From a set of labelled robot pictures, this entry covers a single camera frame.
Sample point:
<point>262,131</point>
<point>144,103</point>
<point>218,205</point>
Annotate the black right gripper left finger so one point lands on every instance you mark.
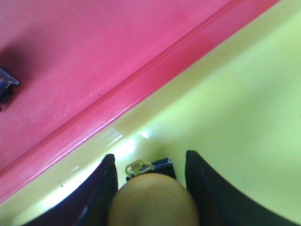
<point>89,203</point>

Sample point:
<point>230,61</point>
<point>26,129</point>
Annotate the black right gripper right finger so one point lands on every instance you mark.
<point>219,203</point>

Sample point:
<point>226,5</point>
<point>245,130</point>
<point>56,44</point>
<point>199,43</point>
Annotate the yellow mushroom push button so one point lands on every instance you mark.
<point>152,197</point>

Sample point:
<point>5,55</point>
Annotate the red mushroom push button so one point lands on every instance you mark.
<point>6,83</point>

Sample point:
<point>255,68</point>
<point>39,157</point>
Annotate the yellow plastic tray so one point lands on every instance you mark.
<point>238,106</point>

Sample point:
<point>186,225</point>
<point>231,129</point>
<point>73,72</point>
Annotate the red plastic tray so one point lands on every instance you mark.
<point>82,63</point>

